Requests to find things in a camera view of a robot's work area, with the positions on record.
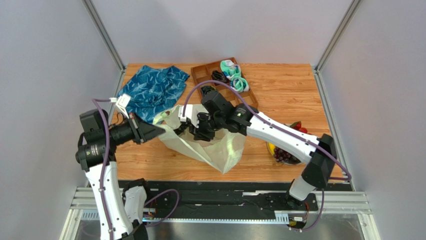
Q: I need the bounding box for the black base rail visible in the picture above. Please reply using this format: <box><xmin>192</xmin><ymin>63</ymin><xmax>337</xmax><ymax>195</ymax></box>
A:
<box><xmin>147</xmin><ymin>180</ymin><xmax>320</xmax><ymax>220</ymax></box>

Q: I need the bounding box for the fake red lychee bunch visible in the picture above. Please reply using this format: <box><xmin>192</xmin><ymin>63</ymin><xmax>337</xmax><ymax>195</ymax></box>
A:
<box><xmin>290</xmin><ymin>121</ymin><xmax>308</xmax><ymax>134</ymax></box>

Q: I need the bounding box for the blue shark print cloth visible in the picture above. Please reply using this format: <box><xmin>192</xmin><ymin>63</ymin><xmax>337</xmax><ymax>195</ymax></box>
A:
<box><xmin>117</xmin><ymin>65</ymin><xmax>190</xmax><ymax>123</ymax></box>

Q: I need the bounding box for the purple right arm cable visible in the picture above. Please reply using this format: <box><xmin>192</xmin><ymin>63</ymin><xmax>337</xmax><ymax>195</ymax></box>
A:
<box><xmin>182</xmin><ymin>80</ymin><xmax>353</xmax><ymax>232</ymax></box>

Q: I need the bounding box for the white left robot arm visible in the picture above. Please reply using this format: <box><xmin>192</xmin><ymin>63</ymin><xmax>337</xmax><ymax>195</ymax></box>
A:
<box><xmin>75</xmin><ymin>109</ymin><xmax>166</xmax><ymax>240</ymax></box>

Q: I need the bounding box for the translucent white plastic bag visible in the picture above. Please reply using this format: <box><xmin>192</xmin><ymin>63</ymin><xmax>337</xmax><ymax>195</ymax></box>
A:
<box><xmin>153</xmin><ymin>105</ymin><xmax>246</xmax><ymax>174</ymax></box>

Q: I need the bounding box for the teal white sock lower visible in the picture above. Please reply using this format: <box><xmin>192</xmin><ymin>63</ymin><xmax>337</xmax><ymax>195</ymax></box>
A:
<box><xmin>230</xmin><ymin>76</ymin><xmax>250</xmax><ymax>93</ymax></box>

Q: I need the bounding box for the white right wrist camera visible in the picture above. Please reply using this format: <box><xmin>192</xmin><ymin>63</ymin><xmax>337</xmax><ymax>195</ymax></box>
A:
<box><xmin>178</xmin><ymin>104</ymin><xmax>202</xmax><ymax>129</ymax></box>

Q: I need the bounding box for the fake dark grape bunch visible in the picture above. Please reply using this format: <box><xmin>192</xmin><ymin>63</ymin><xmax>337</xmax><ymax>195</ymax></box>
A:
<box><xmin>273</xmin><ymin>147</ymin><xmax>299</xmax><ymax>165</ymax></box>

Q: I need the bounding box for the teal white sock upper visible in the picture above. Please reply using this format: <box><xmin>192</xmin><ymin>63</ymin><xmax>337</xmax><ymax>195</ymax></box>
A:
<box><xmin>220</xmin><ymin>59</ymin><xmax>242</xmax><ymax>80</ymax></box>

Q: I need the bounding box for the dark green leaf rolled sock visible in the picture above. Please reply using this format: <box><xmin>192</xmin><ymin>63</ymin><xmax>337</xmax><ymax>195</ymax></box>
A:
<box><xmin>200</xmin><ymin>85</ymin><xmax>216</xmax><ymax>98</ymax></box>

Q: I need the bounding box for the fake yellow banana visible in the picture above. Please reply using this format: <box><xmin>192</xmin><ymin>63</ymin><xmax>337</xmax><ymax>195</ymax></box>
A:
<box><xmin>267</xmin><ymin>142</ymin><xmax>276</xmax><ymax>156</ymax></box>

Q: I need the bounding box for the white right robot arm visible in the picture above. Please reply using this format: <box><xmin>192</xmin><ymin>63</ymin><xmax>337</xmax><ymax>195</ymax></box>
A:
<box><xmin>179</xmin><ymin>91</ymin><xmax>337</xmax><ymax>202</ymax></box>

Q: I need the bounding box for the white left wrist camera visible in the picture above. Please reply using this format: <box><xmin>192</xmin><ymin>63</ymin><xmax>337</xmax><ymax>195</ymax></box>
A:
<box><xmin>109</xmin><ymin>93</ymin><xmax>131</xmax><ymax>118</ymax></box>

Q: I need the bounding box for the fake black grape bunch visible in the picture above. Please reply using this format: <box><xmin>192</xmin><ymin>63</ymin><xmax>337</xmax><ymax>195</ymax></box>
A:
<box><xmin>173</xmin><ymin>122</ymin><xmax>194</xmax><ymax>136</ymax></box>

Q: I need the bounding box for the cream and blue plate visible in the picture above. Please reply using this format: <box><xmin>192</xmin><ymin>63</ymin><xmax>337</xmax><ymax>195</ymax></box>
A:
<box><xmin>266</xmin><ymin>142</ymin><xmax>302</xmax><ymax>166</ymax></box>

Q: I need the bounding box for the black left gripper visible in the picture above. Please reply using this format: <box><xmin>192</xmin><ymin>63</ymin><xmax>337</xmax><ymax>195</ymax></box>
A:
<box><xmin>104</xmin><ymin>110</ymin><xmax>165</xmax><ymax>145</ymax></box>

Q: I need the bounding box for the black patterned rolled sock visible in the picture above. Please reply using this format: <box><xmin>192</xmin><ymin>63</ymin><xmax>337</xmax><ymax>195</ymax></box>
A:
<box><xmin>211</xmin><ymin>70</ymin><xmax>230</xmax><ymax>84</ymax></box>

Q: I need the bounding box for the right aluminium frame post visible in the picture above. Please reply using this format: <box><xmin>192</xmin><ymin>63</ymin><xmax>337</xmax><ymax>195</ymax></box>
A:
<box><xmin>314</xmin><ymin>0</ymin><xmax>363</xmax><ymax>73</ymax></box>

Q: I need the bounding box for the teal white sock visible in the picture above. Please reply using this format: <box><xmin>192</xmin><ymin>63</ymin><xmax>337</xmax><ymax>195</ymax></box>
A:
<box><xmin>230</xmin><ymin>76</ymin><xmax>250</xmax><ymax>93</ymax></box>
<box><xmin>220</xmin><ymin>59</ymin><xmax>242</xmax><ymax>80</ymax></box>

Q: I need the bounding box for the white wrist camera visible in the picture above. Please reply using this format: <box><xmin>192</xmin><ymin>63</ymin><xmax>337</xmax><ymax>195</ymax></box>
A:
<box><xmin>178</xmin><ymin>104</ymin><xmax>202</xmax><ymax>129</ymax></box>
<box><xmin>109</xmin><ymin>93</ymin><xmax>131</xmax><ymax>118</ymax></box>

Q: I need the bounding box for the grey aluminium frame post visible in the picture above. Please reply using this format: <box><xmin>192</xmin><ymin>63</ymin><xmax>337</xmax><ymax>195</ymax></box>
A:
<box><xmin>81</xmin><ymin>0</ymin><xmax>126</xmax><ymax>73</ymax></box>

